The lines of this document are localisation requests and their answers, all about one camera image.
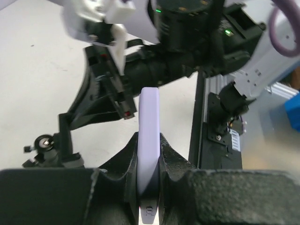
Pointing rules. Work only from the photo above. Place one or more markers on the black phone stand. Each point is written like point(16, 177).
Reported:
point(55, 150)

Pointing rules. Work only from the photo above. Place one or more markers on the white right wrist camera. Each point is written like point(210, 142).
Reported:
point(100, 22)

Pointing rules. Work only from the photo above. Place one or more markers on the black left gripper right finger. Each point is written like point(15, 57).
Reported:
point(191, 196)

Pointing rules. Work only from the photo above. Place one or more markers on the blue box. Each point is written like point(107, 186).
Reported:
point(292, 108)

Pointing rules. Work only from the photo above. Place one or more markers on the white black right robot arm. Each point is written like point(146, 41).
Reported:
point(194, 35)

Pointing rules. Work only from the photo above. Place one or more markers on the aluminium frame rail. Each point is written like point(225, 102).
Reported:
point(282, 90)

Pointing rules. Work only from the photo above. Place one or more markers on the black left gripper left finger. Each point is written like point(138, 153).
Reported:
point(87, 196)

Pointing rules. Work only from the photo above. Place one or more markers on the white slotted cable duct right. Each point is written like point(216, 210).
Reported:
point(235, 140)

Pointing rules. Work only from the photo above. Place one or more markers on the smartphone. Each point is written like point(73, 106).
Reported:
point(148, 153)

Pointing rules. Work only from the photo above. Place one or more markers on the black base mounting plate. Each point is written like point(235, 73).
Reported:
point(209, 149)

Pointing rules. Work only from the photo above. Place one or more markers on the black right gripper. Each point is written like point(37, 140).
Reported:
point(104, 95)

